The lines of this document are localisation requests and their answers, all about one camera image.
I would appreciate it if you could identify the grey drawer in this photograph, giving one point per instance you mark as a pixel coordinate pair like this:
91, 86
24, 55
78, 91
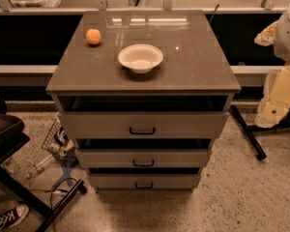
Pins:
130, 159
85, 125
101, 182

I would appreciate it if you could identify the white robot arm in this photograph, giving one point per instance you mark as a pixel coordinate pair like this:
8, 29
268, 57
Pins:
275, 104

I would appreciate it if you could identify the grey drawer cabinet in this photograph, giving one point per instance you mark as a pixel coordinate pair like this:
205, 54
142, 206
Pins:
194, 76

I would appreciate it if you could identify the white paper bowl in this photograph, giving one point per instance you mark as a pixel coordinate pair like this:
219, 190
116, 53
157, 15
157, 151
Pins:
140, 58

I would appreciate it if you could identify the orange fruit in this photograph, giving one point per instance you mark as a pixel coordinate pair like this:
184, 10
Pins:
93, 36

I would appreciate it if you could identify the clear plastic bottle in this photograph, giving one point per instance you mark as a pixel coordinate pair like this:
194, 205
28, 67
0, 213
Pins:
40, 167

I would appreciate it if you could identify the black cart on left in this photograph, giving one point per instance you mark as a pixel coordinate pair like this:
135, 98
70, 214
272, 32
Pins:
12, 138

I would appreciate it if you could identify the black stand base right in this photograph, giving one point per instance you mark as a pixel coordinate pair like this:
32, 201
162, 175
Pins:
250, 131

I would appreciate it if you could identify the black white sneaker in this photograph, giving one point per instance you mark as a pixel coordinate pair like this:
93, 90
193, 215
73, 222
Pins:
13, 217

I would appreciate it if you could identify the wire basket with clutter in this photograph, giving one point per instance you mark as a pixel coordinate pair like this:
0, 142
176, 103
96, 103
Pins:
58, 144

